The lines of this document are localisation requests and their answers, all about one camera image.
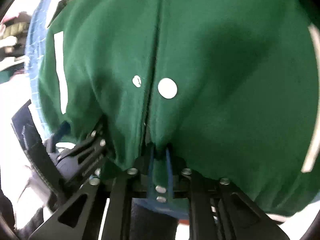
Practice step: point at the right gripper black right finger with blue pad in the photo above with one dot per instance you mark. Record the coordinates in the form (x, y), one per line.
(217, 209)

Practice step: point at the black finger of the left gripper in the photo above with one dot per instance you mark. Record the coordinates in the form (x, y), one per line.
(63, 172)

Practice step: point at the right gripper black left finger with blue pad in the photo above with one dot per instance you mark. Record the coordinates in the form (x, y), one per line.
(77, 216)

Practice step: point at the green varsity jacket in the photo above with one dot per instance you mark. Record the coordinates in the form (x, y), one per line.
(231, 85)

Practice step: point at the stack of folded clothes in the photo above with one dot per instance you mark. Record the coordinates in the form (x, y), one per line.
(13, 41)

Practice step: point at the blue striped bed sheet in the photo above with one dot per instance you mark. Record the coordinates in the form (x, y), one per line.
(34, 50)

